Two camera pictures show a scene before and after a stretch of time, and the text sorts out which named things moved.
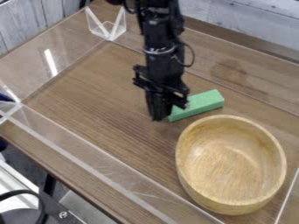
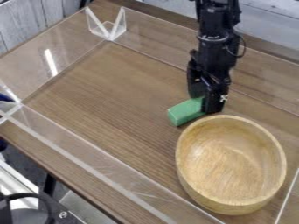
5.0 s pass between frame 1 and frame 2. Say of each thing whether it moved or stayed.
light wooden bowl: stayed
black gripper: moved
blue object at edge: stayed
